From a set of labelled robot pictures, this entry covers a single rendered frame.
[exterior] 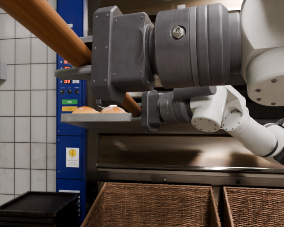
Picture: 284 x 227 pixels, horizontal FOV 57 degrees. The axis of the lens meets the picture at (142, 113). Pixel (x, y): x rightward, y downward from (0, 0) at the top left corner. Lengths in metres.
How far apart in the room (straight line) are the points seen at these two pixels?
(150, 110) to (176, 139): 0.70
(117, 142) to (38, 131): 0.46
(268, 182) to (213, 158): 0.29
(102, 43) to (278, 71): 0.19
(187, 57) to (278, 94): 0.09
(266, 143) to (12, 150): 1.37
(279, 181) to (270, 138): 0.76
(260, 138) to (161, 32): 0.49
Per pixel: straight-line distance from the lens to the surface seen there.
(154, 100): 0.71
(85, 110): 0.91
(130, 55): 0.30
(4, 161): 1.74
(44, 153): 1.59
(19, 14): 0.23
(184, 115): 0.64
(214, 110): 0.59
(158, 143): 1.40
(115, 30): 0.32
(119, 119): 0.86
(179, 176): 1.41
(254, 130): 0.69
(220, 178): 1.42
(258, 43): 0.27
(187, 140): 1.40
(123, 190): 1.42
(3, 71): 1.71
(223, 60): 0.27
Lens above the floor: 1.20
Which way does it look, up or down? 1 degrees up
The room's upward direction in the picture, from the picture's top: straight up
